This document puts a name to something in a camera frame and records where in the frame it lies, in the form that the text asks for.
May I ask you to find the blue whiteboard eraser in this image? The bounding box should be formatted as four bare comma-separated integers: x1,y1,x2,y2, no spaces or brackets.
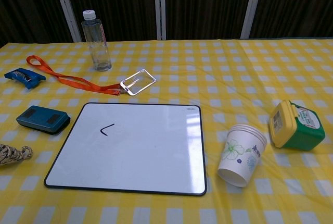
16,105,71,135

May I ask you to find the clear badge card holder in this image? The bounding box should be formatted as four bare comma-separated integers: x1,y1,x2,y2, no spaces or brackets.
120,69,157,97

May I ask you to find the yellow white checked tablecloth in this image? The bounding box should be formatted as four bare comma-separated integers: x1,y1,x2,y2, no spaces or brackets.
0,38,333,224

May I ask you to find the clear plastic water bottle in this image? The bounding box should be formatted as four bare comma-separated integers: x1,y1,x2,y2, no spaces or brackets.
81,9,112,72

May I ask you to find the floral print paper cup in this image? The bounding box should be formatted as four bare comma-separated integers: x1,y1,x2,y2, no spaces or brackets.
217,127,263,189

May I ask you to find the white paper cup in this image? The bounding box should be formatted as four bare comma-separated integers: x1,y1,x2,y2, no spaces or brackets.
236,123,268,152
234,125,266,154
232,126,265,157

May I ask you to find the green box with yellow lid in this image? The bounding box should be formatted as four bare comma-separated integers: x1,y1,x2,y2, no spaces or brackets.
268,99,326,152

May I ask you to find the blue snack packet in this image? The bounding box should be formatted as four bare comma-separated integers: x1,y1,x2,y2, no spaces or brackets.
4,67,47,90

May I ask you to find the white dry-erase board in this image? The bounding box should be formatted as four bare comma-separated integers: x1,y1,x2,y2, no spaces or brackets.
43,102,208,197

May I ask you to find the orange lanyard strap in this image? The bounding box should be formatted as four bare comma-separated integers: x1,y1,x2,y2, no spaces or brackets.
26,55,127,96

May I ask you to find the white metal post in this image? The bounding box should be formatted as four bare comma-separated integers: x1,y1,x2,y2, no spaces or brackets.
240,0,266,40
153,0,167,41
50,0,83,43

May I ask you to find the braided beige rope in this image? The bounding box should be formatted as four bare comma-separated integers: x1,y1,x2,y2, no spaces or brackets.
0,143,34,167

